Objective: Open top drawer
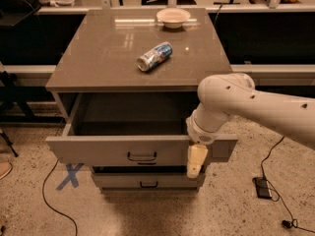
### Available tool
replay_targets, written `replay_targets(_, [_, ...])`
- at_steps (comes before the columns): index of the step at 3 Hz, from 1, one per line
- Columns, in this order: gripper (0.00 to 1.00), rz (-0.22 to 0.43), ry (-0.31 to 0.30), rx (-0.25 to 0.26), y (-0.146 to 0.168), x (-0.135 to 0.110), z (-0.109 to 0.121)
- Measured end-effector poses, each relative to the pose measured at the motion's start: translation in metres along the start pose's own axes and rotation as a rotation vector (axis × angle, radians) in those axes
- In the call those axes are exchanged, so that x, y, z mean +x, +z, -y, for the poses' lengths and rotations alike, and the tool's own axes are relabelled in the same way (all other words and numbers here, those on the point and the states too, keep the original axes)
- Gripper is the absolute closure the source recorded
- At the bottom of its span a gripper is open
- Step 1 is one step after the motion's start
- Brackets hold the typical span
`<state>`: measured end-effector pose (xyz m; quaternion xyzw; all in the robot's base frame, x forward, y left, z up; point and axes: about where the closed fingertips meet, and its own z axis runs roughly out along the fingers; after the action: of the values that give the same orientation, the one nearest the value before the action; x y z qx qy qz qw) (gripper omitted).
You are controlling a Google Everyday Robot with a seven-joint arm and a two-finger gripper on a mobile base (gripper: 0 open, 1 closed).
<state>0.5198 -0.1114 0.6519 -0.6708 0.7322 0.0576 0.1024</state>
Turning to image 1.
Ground grey top drawer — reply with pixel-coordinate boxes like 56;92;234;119
45;92;238;167

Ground grey drawer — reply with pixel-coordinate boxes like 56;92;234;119
45;92;238;167
92;173;205;190

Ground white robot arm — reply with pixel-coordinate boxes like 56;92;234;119
186;73;315;179

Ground grey drawer cabinet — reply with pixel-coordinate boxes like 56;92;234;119
46;8;231;191

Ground grey bottom drawer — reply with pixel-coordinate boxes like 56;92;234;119
92;173;205;190

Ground black power adapter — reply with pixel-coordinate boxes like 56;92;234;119
253;177;272;200

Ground crushed blue soda can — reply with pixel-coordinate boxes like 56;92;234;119
137;41;172;72

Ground blue tape cross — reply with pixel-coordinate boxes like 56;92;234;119
56;163;84;191

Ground white bowl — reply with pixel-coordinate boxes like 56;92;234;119
157;8;191;29

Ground shoe tip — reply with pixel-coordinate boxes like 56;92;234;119
0;162;12;179

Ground black tripod stand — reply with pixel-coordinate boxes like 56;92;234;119
0;62;62;158

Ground black floor cable right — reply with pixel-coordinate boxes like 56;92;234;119
260;135;315;234

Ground black floor cable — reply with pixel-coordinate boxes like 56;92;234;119
260;135;315;234
41;159;79;236

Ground black floor cable left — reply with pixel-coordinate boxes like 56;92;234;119
41;159;79;236

